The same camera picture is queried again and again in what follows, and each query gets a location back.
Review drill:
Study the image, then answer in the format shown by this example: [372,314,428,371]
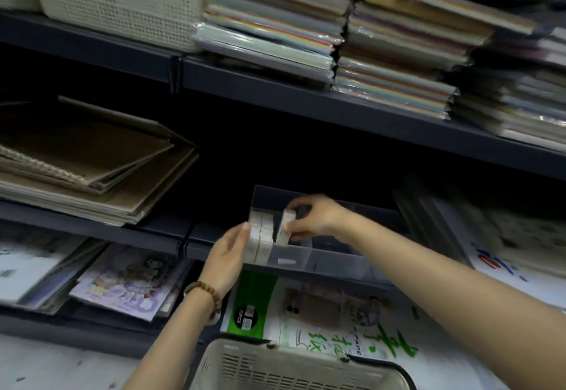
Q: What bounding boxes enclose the wooden bead bracelet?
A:
[183,280,222,322]

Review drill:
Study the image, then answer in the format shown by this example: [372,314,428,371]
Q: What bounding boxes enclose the person's left forearm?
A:
[121,292,218,390]

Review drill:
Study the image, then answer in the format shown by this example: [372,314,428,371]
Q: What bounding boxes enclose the white eraser bundle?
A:
[275,208,297,244]

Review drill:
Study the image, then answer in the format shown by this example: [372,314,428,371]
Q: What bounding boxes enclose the purple cartoon cover book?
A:
[68,243,195,320]

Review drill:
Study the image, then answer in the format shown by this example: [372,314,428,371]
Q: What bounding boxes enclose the brown sketchbook stack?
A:
[0,95,200,227]

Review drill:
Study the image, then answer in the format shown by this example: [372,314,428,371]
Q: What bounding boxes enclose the person's right hand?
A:
[282,194,353,241]

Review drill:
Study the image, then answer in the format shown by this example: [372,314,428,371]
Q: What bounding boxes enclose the white poster paper stack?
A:
[393,177,566,311]

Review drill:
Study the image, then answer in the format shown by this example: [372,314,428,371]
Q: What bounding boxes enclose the dark metal shelf unit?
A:
[0,9,566,359]

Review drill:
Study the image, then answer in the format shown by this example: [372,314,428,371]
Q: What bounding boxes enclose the spiral sketch pad stack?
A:
[0,226,107,315]

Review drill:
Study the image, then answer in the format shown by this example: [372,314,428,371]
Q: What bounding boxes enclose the person's left hand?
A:
[199,221,251,300]

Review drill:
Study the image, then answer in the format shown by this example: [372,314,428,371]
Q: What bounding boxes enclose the person's right forearm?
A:
[340,213,566,390]

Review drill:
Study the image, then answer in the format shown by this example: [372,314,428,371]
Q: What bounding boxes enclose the clear plastic divided tray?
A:
[242,185,412,289]

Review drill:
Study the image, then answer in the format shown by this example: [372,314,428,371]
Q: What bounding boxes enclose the row of sorted white erasers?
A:
[245,210,275,264]

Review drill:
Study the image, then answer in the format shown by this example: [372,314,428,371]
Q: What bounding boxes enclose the green and white paper pack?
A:
[219,270,501,390]

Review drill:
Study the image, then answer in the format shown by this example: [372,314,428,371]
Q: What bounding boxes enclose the beige plastic shopping basket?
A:
[185,335,419,390]

